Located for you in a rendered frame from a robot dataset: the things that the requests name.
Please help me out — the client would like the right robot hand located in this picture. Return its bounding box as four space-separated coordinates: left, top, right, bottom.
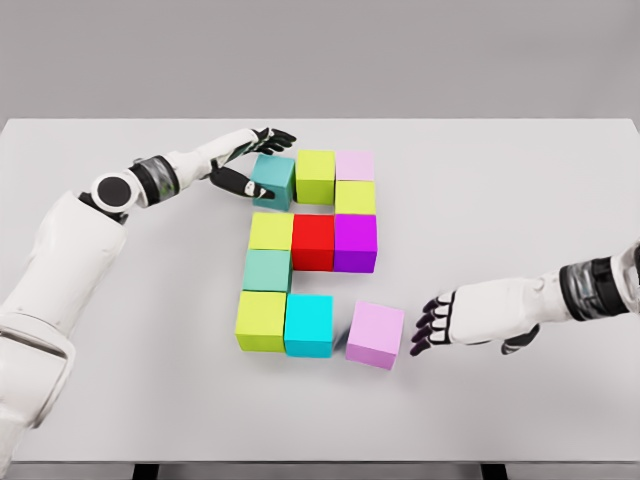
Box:
409 272 546 358

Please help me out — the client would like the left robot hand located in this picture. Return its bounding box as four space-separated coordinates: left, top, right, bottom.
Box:
198 126 298 202

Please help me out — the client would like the dark teal cube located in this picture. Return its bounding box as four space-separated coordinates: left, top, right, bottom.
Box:
249 153 297 212

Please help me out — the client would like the yellow-green cube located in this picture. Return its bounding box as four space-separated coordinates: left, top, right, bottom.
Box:
247 211 295 252
334 180 378 217
295 149 337 206
235 290 288 354

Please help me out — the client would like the light pink cube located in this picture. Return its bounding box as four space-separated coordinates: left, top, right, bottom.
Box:
344 300 406 372
334 150 377 184

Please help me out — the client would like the red cube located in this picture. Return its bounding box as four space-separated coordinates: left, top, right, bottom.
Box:
291 214 336 273

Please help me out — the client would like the mint green cube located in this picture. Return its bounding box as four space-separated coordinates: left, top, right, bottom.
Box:
241 248 294 294

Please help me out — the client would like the purple cube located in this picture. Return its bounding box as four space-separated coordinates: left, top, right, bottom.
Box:
332 213 378 274

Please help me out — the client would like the cyan cube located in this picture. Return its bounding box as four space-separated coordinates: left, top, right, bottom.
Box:
283 293 335 360

